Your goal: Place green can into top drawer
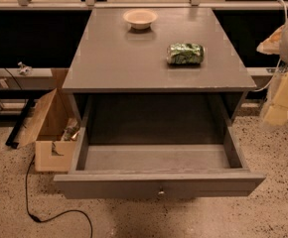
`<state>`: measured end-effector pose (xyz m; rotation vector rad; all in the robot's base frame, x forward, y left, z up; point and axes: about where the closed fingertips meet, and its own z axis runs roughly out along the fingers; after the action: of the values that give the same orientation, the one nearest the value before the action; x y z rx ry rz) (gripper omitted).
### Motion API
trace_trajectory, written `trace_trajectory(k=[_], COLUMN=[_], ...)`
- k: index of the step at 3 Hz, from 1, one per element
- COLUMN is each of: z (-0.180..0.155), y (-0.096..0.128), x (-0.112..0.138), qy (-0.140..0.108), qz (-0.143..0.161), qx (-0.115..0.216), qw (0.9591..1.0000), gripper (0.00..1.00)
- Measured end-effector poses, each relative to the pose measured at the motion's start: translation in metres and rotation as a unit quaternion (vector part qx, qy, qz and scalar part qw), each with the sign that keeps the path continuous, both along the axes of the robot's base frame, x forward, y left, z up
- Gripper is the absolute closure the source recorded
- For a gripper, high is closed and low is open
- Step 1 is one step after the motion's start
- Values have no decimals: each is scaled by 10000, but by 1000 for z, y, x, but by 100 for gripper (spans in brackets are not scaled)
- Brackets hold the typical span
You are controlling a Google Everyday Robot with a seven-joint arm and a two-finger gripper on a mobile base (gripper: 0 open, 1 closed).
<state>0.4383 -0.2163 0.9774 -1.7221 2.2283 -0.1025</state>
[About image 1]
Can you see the cardboard box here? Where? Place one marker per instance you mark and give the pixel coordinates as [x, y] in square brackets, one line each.
[53, 114]

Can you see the items inside cardboard box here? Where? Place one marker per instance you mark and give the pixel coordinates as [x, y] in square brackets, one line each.
[71, 131]

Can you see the crushed green can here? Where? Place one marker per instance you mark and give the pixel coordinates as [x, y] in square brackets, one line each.
[185, 54]

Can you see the white bowl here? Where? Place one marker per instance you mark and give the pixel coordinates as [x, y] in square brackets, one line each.
[140, 19]

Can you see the open grey top drawer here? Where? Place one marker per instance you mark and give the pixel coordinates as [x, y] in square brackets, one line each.
[131, 144]

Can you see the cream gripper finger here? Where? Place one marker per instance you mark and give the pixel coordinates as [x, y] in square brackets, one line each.
[275, 109]
[271, 45]

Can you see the grey cabinet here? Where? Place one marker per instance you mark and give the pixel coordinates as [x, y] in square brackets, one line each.
[113, 58]

